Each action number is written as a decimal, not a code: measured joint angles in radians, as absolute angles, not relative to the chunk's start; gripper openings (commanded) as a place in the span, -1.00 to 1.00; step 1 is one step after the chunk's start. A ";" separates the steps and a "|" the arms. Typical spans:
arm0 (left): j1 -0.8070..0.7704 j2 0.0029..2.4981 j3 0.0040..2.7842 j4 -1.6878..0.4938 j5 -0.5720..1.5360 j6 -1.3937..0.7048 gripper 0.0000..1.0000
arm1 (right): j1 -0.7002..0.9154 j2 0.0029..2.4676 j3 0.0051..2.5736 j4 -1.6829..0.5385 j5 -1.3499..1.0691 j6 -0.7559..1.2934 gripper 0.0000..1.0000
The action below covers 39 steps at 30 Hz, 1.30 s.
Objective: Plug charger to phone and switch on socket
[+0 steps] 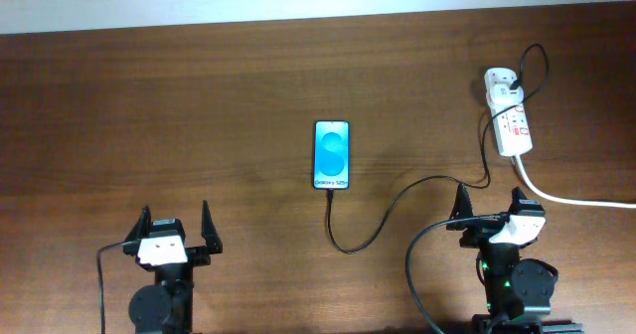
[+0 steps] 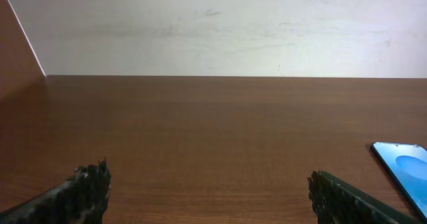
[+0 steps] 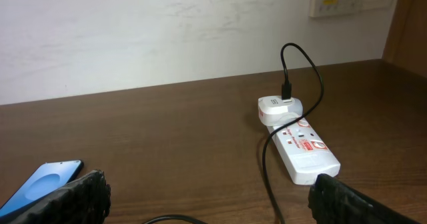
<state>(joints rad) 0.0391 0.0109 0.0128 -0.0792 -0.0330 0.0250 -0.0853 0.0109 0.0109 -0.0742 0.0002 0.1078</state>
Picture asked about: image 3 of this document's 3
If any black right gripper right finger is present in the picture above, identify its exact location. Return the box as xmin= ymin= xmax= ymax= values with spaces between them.
xmin=308 ymin=174 xmax=417 ymax=224

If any black USB charging cable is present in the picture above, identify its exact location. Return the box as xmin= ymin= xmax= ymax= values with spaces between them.
xmin=141 ymin=42 xmax=325 ymax=224

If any blue Galaxy smartphone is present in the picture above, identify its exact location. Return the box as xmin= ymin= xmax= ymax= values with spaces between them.
xmin=1 ymin=160 xmax=84 ymax=222

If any white USB charger adapter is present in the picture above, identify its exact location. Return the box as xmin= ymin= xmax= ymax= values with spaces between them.
xmin=258 ymin=96 xmax=303 ymax=126

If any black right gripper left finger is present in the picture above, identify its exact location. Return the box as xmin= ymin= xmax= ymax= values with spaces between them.
xmin=1 ymin=169 xmax=111 ymax=224

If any white power strip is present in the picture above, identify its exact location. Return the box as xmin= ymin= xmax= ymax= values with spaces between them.
xmin=266 ymin=118 xmax=341 ymax=185

